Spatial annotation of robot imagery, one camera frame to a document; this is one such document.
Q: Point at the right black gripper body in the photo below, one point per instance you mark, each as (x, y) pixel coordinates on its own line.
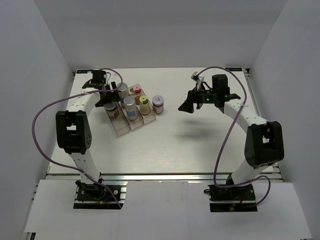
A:
(204, 97)

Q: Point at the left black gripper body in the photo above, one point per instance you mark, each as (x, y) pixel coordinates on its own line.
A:
(110, 97)

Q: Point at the white lid jar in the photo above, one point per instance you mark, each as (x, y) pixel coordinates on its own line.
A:
(112, 109)
(158, 103)

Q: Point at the silver lid jar blue label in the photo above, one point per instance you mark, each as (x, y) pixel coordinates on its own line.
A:
(130, 108)

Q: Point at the pink cap spice bottle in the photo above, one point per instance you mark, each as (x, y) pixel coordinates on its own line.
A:
(137, 93)

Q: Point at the yellow cap white bottle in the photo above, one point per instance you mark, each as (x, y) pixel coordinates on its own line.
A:
(144, 105)

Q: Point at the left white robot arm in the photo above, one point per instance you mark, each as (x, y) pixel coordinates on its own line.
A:
(73, 131)

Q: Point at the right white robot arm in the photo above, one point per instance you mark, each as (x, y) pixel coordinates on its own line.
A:
(264, 144)

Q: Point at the left clear organizer tray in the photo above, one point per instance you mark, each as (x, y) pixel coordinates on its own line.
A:
(120, 123)

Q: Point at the blue sticker right corner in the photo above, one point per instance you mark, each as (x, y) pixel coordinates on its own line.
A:
(234, 69)

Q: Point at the blue sticker corner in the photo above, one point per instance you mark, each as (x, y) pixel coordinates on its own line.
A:
(234, 69)
(84, 71)

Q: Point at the blue sticker left corner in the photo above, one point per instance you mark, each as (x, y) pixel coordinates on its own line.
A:
(84, 71)

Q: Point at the aluminium front rail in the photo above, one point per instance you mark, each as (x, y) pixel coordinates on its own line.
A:
(139, 177)

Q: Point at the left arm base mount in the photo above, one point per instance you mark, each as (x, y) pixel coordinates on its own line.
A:
(102, 196)

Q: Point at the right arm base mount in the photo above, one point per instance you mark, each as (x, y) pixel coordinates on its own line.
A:
(232, 200)

